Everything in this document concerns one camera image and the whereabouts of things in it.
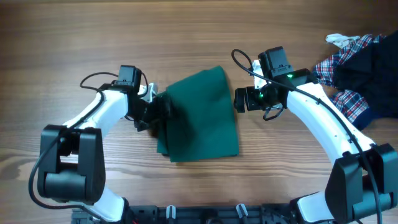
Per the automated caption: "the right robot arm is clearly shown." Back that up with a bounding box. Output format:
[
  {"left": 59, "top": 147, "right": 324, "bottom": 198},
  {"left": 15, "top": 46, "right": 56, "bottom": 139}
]
[{"left": 234, "top": 60, "right": 397, "bottom": 223}]

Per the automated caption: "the green cloth garment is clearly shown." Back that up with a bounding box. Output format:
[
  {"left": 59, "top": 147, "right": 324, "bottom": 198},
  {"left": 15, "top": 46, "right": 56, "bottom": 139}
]
[{"left": 157, "top": 66, "right": 239, "bottom": 162}]

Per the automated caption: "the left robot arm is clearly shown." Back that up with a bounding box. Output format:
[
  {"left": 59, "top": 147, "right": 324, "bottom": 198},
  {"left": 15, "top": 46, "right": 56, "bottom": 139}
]
[{"left": 28, "top": 81, "right": 172, "bottom": 223}]

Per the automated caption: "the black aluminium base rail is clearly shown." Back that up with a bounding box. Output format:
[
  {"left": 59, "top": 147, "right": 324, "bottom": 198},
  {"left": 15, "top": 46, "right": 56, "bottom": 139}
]
[{"left": 70, "top": 202, "right": 299, "bottom": 224}]

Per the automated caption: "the plaid red blue garment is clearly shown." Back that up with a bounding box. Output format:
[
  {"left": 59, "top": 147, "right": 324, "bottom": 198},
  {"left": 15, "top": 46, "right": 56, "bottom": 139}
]
[{"left": 312, "top": 34, "right": 385, "bottom": 129}]

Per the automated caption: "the dark navy garment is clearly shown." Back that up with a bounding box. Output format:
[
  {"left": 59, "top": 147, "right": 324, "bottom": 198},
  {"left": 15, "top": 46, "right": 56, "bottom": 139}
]
[{"left": 343, "top": 32, "right": 397, "bottom": 118}]

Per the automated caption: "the white cloth piece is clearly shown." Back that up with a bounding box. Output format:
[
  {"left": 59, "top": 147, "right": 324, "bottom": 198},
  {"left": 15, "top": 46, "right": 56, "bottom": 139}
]
[{"left": 325, "top": 34, "right": 361, "bottom": 49}]

